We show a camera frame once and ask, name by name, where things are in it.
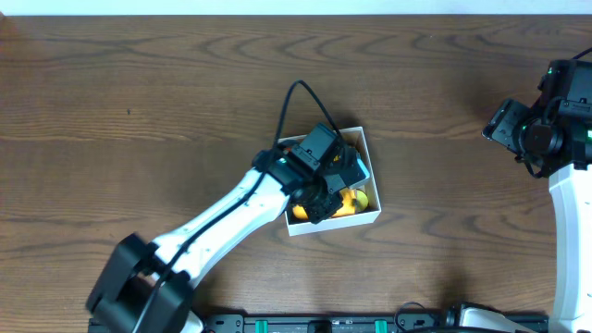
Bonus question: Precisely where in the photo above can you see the orange rubber animal toy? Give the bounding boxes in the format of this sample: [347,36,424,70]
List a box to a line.
[292,189,356,220]

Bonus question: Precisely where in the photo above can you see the yellow yo-yo with string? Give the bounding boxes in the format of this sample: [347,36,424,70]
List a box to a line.
[352,189,369,214]

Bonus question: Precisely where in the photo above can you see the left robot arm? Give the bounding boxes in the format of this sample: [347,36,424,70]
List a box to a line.
[86,144,371,332]

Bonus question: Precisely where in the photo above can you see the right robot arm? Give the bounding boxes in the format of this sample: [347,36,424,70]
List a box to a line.
[439,55,591,332]

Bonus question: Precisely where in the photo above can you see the white cardboard box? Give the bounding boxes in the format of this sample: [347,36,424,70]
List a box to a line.
[283,127,382,237]

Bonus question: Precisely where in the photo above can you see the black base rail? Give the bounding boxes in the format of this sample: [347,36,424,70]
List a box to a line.
[87,302,551,333]

